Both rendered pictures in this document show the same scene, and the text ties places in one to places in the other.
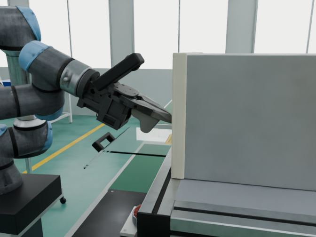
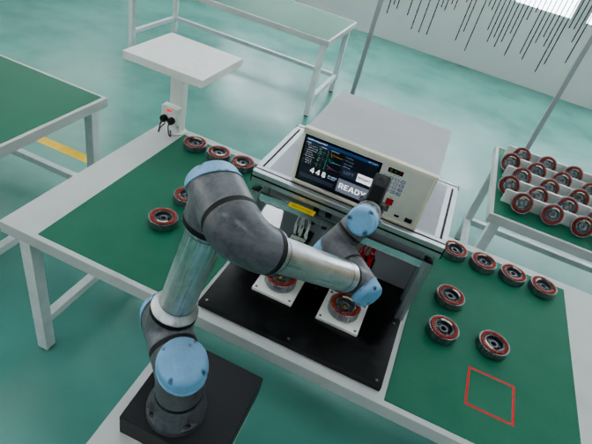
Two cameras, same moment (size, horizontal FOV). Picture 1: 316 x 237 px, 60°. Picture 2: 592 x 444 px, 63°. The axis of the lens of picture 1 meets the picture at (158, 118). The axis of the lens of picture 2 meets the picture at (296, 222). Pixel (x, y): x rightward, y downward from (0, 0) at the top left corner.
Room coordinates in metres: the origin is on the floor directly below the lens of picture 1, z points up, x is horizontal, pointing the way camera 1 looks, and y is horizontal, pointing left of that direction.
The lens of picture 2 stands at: (0.79, 1.25, 1.98)
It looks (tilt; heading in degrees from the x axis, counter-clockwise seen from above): 37 degrees down; 270
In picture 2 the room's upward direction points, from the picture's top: 15 degrees clockwise
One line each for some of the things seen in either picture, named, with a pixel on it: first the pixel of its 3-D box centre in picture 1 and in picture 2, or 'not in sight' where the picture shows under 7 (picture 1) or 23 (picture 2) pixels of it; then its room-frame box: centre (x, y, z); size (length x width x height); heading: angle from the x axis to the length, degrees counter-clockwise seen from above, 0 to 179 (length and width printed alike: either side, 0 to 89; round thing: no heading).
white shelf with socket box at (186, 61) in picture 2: not in sight; (181, 103); (1.43, -0.71, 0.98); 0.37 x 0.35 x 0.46; 168
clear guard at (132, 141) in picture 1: (150, 148); (297, 227); (0.79, 0.02, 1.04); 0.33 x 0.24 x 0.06; 78
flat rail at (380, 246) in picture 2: not in sight; (337, 228); (0.65, -0.04, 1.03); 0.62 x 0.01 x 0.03; 168
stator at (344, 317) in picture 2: not in sight; (344, 307); (0.56, 0.08, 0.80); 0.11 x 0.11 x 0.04
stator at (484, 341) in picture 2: not in sight; (492, 344); (0.00, 0.03, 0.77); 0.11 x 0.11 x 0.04
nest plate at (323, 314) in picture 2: not in sight; (342, 312); (0.56, 0.08, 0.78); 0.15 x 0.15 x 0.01; 78
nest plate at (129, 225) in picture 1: (149, 222); (279, 283); (0.79, 0.03, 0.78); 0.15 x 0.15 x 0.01; 78
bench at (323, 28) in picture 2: not in sight; (239, 35); (1.87, -3.63, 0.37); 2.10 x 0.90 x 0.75; 168
